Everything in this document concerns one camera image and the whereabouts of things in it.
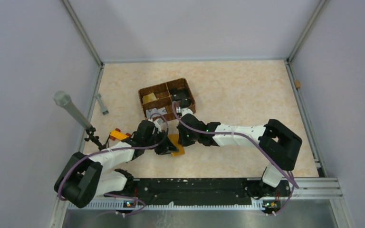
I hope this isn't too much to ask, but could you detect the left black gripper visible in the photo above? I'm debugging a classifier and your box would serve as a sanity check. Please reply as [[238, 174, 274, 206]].
[[144, 129, 178, 155]]

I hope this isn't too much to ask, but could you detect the orange leather card holder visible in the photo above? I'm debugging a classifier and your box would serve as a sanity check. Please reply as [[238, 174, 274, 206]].
[[168, 134, 185, 157]]

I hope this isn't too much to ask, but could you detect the brown wicker divided basket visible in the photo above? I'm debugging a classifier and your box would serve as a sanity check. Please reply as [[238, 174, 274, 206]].
[[138, 78, 196, 121]]

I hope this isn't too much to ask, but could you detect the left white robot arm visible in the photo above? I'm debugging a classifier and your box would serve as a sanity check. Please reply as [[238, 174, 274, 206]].
[[54, 120, 178, 208]]

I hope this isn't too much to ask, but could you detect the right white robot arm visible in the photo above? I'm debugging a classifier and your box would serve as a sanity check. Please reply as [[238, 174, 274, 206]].
[[173, 107, 303, 196]]

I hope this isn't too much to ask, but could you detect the grey card in front compartment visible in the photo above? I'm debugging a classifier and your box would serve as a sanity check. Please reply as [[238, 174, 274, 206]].
[[145, 107, 167, 119]]

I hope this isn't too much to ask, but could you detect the black card in basket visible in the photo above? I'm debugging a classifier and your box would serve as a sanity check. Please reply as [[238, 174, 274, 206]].
[[169, 89, 192, 108]]

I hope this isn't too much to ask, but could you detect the grey plastic tool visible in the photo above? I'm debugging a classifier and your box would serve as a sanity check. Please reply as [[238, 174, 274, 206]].
[[95, 93, 109, 115]]

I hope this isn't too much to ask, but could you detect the black microphone tripod stand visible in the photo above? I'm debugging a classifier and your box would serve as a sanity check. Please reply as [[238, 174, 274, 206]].
[[84, 126, 106, 151]]

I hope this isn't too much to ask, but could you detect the silver microphone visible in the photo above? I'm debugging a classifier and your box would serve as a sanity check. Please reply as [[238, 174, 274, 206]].
[[53, 90, 92, 129]]

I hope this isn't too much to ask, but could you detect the small wooden block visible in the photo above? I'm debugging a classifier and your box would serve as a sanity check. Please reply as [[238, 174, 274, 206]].
[[293, 79, 301, 89]]

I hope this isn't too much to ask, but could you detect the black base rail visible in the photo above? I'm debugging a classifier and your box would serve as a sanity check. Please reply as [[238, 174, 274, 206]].
[[113, 178, 290, 206]]

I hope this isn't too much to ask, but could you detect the white perforated cable tray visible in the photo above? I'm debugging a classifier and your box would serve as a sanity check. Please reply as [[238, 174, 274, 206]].
[[82, 200, 265, 211]]

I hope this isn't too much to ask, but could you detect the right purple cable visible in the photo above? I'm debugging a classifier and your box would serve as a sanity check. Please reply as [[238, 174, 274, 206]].
[[172, 101, 299, 216]]

